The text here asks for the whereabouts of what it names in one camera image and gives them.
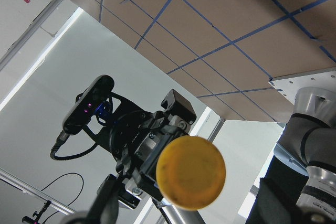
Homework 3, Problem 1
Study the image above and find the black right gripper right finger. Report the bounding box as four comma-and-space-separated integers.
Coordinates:
258, 178, 310, 224

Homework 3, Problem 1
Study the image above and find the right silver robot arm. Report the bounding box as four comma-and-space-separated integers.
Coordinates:
64, 86, 335, 223

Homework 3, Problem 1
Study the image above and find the yellow push button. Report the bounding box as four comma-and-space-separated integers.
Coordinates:
156, 135, 226, 211

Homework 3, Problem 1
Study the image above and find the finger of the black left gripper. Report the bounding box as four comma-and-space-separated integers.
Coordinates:
118, 182, 143, 208

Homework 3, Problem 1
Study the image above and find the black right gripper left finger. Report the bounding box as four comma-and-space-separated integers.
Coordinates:
76, 174, 118, 223

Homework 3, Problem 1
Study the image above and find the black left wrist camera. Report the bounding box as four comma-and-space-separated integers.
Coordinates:
62, 74, 114, 135

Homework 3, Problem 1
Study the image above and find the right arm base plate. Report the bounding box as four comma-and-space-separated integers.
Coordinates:
268, 67, 335, 104

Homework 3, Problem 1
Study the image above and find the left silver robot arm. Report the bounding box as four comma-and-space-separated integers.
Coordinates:
109, 89, 204, 223

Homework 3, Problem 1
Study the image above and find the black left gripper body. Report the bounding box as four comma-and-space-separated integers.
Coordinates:
108, 89, 196, 172

